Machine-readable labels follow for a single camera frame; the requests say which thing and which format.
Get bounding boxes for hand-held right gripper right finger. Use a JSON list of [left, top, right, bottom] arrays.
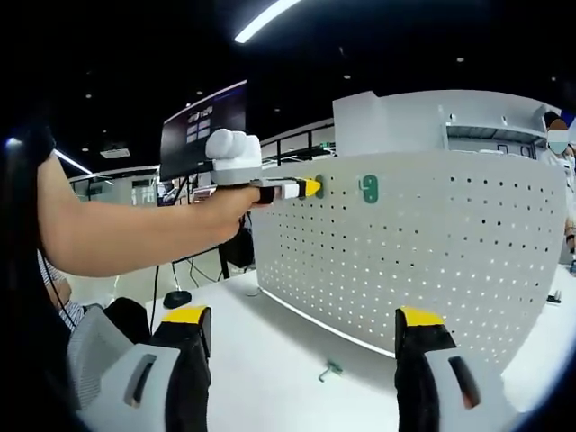
[[393, 306, 519, 432]]

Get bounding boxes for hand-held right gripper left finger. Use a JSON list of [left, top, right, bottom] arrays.
[[67, 305, 213, 432]]

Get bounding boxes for green hook assembly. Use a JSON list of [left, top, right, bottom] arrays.
[[357, 175, 381, 205], [318, 359, 345, 384]]

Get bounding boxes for white perforated mounting plate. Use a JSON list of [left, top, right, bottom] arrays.
[[248, 149, 569, 362]]

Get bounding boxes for person's left hand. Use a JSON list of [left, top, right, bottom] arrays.
[[199, 184, 262, 247]]

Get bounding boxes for large black screen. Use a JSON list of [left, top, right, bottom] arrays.
[[158, 79, 248, 182]]

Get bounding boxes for black bag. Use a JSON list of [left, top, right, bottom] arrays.
[[219, 223, 257, 272]]

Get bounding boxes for round black desk base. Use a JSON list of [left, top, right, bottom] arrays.
[[162, 291, 193, 311]]

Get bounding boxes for white shelving partition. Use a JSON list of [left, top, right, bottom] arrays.
[[331, 89, 562, 158]]

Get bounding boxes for ceiling light strip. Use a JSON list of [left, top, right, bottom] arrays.
[[233, 0, 303, 45]]

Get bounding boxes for striped cloth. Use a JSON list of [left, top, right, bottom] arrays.
[[37, 250, 87, 335]]

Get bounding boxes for black cable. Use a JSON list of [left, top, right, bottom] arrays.
[[148, 264, 162, 335]]

